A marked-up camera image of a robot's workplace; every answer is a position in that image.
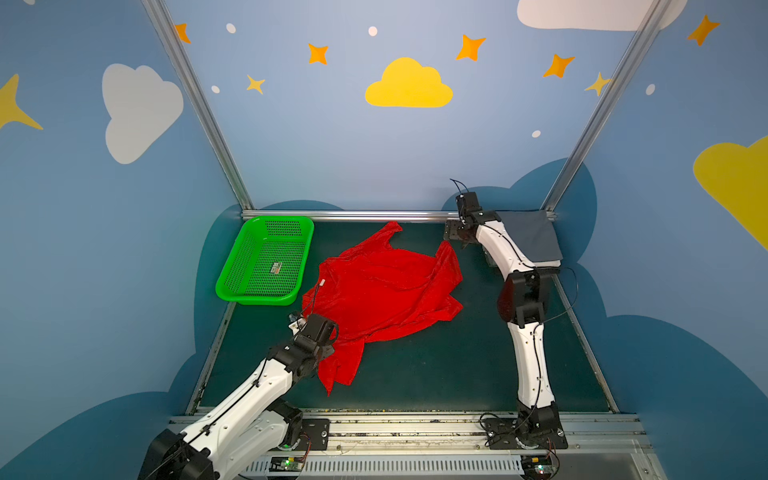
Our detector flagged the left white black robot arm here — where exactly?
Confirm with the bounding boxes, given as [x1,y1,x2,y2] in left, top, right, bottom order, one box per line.
[138,314,339,479]

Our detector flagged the aluminium frame post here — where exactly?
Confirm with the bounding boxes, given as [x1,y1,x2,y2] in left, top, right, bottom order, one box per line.
[540,0,672,220]
[141,0,254,221]

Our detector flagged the left aluminium frame post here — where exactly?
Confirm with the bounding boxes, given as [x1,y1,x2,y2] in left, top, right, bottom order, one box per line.
[141,0,254,221]

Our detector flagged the red t shirt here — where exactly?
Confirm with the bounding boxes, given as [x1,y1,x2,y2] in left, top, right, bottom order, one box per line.
[301,221,463,393]

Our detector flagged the folded white t shirt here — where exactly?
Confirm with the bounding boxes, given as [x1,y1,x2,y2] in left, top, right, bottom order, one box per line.
[536,260,561,269]

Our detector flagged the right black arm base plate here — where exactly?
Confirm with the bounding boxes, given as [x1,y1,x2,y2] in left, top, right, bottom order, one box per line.
[479,415,568,450]

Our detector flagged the green plastic mesh basket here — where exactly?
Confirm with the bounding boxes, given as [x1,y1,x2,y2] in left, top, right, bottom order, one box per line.
[215,217,315,306]

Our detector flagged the green circuit board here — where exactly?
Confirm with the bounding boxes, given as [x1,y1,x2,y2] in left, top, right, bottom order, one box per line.
[520,456,557,480]
[269,457,304,474]

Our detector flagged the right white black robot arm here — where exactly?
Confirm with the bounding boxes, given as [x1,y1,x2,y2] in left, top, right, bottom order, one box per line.
[445,195,568,449]

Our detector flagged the left green circuit board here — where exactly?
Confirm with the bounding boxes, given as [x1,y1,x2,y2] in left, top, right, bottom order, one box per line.
[269,457,304,474]

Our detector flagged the rear aluminium frame bar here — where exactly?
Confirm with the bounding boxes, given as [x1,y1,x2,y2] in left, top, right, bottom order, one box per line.
[241,209,557,225]

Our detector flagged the right green circuit board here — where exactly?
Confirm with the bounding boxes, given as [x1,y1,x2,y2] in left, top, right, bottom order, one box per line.
[520,456,557,480]

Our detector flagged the right aluminium frame post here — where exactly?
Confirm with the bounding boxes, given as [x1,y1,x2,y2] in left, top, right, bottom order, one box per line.
[540,0,672,220]

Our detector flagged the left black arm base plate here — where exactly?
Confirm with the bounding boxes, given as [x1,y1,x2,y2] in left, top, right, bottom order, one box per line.
[272,418,330,452]

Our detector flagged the aluminium mounting rail bench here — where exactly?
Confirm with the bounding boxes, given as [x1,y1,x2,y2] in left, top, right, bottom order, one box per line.
[146,409,667,480]

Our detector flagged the folded grey t shirt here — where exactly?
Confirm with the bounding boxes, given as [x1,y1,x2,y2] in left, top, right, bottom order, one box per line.
[498,211,563,266]

